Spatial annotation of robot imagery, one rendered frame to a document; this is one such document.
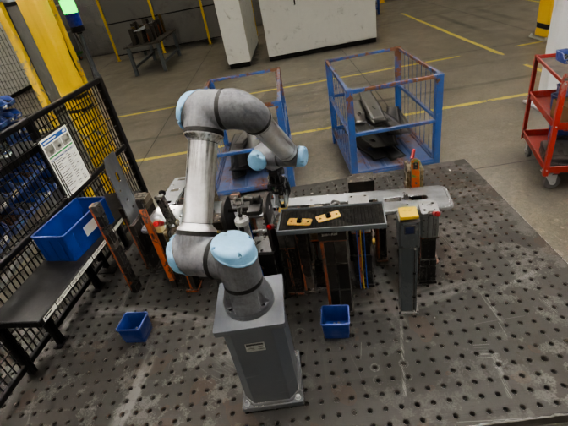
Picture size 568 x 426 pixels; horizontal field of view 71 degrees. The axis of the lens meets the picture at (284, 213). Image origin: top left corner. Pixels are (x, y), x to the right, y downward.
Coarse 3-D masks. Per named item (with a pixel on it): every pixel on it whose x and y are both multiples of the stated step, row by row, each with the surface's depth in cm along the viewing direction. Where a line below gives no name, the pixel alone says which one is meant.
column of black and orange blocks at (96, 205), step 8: (96, 208) 167; (96, 216) 170; (104, 216) 172; (104, 224) 172; (104, 232) 174; (112, 232) 178; (112, 240) 177; (112, 248) 180; (120, 248) 182; (120, 256) 182; (120, 264) 184; (128, 264) 188; (128, 272) 187; (128, 280) 190; (136, 280) 195; (136, 288) 192
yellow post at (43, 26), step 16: (16, 0) 182; (32, 0) 181; (32, 16) 185; (48, 16) 189; (32, 32) 189; (48, 32) 189; (48, 48) 193; (64, 48) 198; (48, 64) 197; (64, 64) 197; (64, 80) 201; (80, 80) 208; (96, 144) 220; (96, 160) 226; (112, 192) 237
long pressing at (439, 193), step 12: (360, 192) 180; (372, 192) 177; (384, 192) 176; (396, 192) 174; (408, 192) 173; (420, 192) 171; (432, 192) 170; (444, 192) 168; (216, 204) 192; (288, 204) 181; (300, 204) 179; (312, 204) 177; (384, 204) 168; (396, 204) 167; (408, 204) 165; (444, 204) 161; (156, 216) 191; (252, 216) 178; (144, 228) 184
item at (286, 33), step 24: (264, 0) 820; (288, 0) 822; (312, 0) 824; (336, 0) 827; (360, 0) 829; (264, 24) 844; (288, 24) 846; (312, 24) 848; (336, 24) 851; (360, 24) 853; (288, 48) 873; (312, 48) 876; (336, 48) 880
